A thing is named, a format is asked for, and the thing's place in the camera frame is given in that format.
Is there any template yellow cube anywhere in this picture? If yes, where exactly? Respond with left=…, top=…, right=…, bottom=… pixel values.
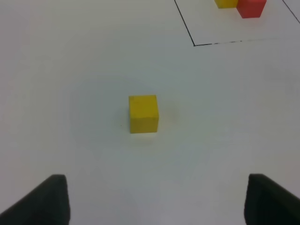
left=214, top=0, right=238, bottom=9

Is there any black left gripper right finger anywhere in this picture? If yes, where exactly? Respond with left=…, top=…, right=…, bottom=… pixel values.
left=244, top=174, right=300, bottom=225

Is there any template red cube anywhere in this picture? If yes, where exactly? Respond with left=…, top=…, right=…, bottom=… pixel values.
left=236, top=0, right=267, bottom=19

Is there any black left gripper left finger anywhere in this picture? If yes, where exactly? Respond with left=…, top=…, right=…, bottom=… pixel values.
left=0, top=174, right=70, bottom=225

